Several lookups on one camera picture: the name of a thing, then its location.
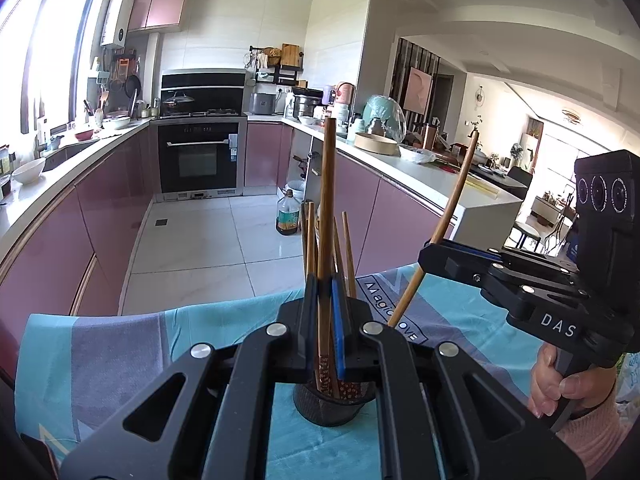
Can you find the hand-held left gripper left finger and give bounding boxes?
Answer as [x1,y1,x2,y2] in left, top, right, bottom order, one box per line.
[60,274,321,480]

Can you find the teal grey tablecloth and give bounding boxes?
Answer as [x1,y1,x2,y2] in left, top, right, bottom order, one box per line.
[15,267,551,480]

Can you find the black range hood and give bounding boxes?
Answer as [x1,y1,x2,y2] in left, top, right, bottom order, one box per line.
[160,69,247,118]

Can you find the dark phone with copper edge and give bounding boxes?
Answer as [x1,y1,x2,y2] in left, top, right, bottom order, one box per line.
[17,432,61,480]

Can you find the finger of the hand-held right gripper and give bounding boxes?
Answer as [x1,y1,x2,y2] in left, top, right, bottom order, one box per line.
[425,240,581,281]
[417,245,586,323]

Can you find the flat yellow box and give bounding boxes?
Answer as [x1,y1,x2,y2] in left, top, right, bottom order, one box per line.
[465,178,501,198]

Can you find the black wall rack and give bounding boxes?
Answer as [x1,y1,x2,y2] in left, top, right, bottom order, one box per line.
[248,46,305,86]

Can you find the white wall water heater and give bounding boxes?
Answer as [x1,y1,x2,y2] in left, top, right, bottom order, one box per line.
[100,0,135,50]

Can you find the white kitchen countertop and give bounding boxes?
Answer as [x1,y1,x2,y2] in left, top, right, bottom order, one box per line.
[0,112,523,261]

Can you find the steel pressure cooker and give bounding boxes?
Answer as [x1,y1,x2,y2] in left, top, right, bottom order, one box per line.
[292,89,323,120]

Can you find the pink base cabinet run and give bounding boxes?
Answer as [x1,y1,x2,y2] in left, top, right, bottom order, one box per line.
[0,122,161,316]
[244,121,456,286]

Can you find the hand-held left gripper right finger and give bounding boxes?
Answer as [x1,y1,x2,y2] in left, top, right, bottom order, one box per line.
[330,277,586,480]

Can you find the dark lidded cooking pot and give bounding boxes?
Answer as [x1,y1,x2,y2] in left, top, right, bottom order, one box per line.
[162,91,195,111]

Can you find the person's right hand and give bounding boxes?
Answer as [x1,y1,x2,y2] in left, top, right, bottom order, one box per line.
[527,345,618,420]

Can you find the black mesh utensil holder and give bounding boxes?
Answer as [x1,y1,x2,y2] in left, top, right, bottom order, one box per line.
[291,377,377,428]

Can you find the white bowl in plastic bag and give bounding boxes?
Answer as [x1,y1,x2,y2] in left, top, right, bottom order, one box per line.
[398,145,436,165]

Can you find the pink wall cabinets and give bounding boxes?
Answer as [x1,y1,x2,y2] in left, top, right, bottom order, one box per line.
[127,0,192,33]

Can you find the pink framed painting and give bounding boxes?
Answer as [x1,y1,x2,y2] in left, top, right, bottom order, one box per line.
[402,66,435,116]

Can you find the teal appliance in plastic bag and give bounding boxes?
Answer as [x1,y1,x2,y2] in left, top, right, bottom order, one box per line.
[361,95,406,143]

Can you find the large kitchen window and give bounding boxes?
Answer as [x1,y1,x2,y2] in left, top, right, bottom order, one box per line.
[0,0,108,136]

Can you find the large cooking oil bottle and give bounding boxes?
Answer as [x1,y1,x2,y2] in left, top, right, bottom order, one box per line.
[276,189,301,237]

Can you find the person's right forearm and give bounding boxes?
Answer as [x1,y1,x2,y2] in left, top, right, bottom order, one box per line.
[552,395,636,480]

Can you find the black built-in oven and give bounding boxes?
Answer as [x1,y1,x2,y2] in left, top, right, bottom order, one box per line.
[157,119,247,196]

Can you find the round beige container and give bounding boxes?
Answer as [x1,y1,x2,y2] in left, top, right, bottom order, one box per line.
[353,132,399,156]

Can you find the grey rice cooker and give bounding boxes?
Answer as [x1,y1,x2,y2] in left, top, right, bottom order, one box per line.
[250,92,277,116]

